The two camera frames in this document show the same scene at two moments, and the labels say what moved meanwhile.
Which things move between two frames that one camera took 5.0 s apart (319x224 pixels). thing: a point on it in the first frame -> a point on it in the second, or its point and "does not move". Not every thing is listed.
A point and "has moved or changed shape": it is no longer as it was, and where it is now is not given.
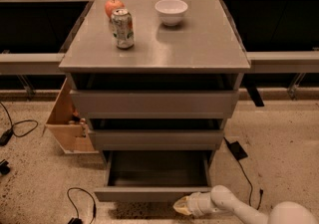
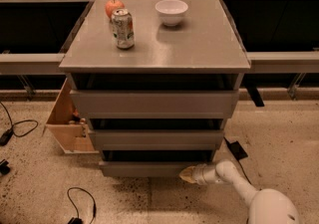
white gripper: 195,204 -> 199,174
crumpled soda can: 122,28 does not move
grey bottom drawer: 153,176 has moved or changed shape
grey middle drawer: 159,139 does not move
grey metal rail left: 31,63 does not move
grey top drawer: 155,104 does not move
